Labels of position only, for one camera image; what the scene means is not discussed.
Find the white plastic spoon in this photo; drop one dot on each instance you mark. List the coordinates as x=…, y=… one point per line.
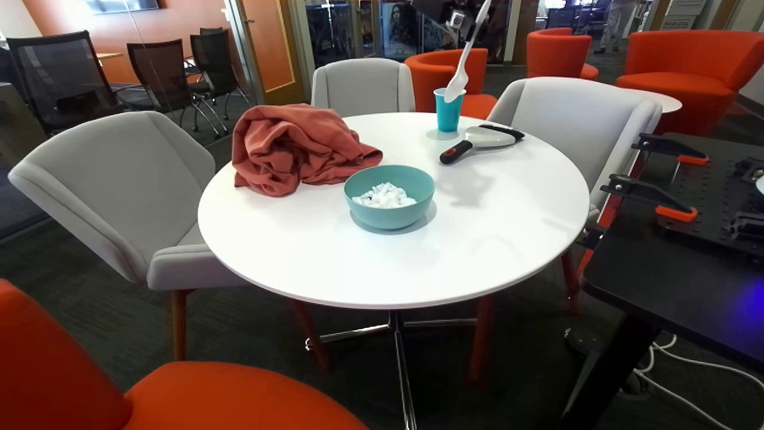
x=460, y=67

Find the white bowl contents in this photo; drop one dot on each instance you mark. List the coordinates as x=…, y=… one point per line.
x=384, y=197

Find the crumpled red cloth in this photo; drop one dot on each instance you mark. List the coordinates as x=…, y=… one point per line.
x=295, y=150

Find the blue plastic cup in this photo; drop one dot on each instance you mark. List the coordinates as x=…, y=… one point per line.
x=447, y=114

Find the grey upholstered armchair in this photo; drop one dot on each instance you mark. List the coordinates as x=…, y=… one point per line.
x=574, y=119
x=360, y=87

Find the orange lounge chair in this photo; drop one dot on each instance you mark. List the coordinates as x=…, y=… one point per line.
x=556, y=50
x=431, y=71

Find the chrome table base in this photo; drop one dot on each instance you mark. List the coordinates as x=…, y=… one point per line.
x=401, y=372

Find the black mesh meeting chair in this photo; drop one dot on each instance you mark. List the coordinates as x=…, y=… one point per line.
x=210, y=61
x=158, y=71
x=59, y=74

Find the grey chair with wooden legs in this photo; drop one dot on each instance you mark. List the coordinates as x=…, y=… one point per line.
x=102, y=182

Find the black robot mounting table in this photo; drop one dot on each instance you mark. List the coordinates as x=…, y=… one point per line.
x=677, y=286

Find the small white side table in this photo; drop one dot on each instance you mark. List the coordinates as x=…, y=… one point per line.
x=668, y=100

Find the large orange lounge armchair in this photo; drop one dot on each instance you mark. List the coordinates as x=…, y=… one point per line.
x=682, y=71

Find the orange upholstered chair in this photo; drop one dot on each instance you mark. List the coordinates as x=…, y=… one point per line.
x=47, y=365

